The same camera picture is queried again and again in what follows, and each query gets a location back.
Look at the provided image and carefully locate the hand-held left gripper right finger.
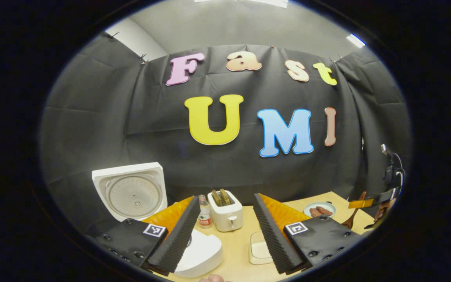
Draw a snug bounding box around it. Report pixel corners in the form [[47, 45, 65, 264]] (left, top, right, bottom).
[[253, 193, 363, 275]]

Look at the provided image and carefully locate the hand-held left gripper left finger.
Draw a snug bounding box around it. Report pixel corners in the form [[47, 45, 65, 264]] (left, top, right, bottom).
[[88, 196, 201, 275]]

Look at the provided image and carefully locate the clear plastic rice container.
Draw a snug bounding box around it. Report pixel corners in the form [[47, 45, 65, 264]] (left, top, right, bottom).
[[249, 231, 274, 265]]

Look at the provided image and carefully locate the wooden spoon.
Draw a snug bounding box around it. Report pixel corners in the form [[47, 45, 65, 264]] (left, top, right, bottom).
[[341, 191, 367, 230]]

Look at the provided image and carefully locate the white rice cooker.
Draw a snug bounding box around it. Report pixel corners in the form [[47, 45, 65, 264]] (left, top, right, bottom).
[[92, 162, 223, 278]]

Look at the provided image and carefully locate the clear water bottle red label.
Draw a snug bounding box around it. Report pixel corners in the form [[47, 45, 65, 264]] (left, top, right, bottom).
[[198, 195, 213, 229]]

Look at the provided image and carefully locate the pale green plate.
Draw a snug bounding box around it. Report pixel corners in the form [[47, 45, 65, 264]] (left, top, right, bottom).
[[303, 202, 336, 219]]

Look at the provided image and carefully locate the white toaster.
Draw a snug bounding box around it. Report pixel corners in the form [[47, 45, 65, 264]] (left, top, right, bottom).
[[207, 190, 244, 232]]

